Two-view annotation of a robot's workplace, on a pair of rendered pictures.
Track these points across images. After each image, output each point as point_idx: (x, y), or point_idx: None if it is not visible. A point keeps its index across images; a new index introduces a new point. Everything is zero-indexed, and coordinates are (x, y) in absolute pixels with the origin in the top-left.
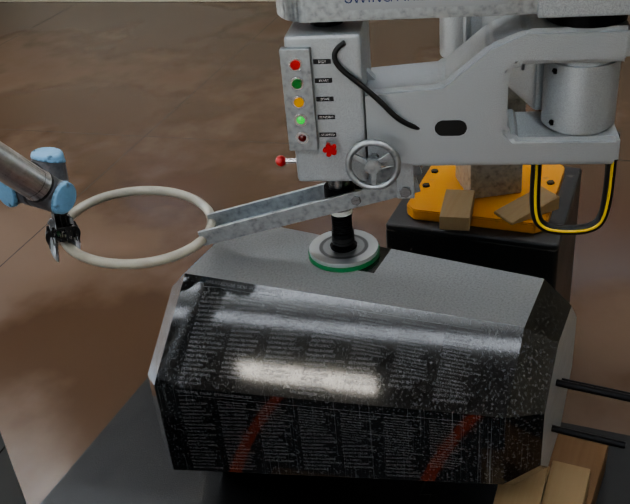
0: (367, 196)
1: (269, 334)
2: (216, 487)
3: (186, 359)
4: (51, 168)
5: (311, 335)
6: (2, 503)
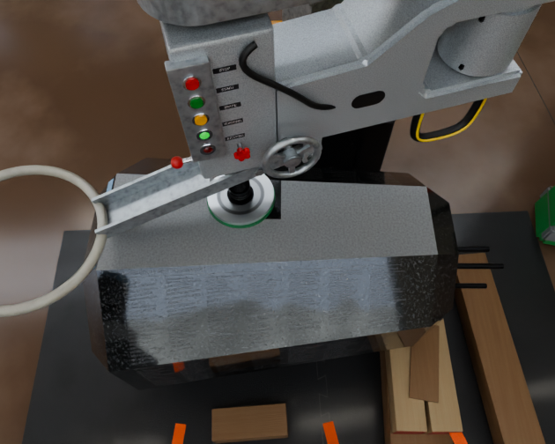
0: (270, 165)
1: (206, 307)
2: None
3: (131, 344)
4: None
5: (247, 299)
6: None
